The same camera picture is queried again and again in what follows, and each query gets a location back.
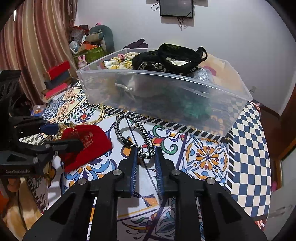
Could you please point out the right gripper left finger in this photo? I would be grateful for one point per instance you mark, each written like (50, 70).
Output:
(88, 209)

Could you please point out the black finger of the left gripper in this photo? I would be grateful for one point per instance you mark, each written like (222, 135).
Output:
(64, 146)

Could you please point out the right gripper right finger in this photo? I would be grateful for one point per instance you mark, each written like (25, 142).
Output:
(204, 209)

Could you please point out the red velvet drawstring pouch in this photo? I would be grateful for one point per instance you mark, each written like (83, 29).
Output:
(85, 148)

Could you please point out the black and white pouch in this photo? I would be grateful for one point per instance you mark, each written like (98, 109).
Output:
(170, 59)

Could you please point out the person's left hand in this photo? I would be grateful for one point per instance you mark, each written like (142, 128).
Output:
(13, 184)

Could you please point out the patterned colourful bed sheet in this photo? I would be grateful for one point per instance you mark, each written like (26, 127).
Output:
(239, 162)

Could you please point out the stack of red books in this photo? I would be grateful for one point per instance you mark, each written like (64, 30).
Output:
(56, 80)

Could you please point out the pink rabbit figurine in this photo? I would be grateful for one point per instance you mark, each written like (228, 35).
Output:
(82, 61)

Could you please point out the green cardboard box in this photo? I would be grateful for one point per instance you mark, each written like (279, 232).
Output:
(90, 55)

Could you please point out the grey plush shark toy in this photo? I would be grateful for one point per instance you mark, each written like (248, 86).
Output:
(101, 34)

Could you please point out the dark purple clothing pile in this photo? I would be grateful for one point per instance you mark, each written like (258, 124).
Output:
(139, 44)

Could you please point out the clear plastic storage bin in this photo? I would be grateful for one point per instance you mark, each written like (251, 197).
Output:
(210, 99)

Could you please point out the small wall monitor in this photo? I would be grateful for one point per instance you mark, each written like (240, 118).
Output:
(177, 8)

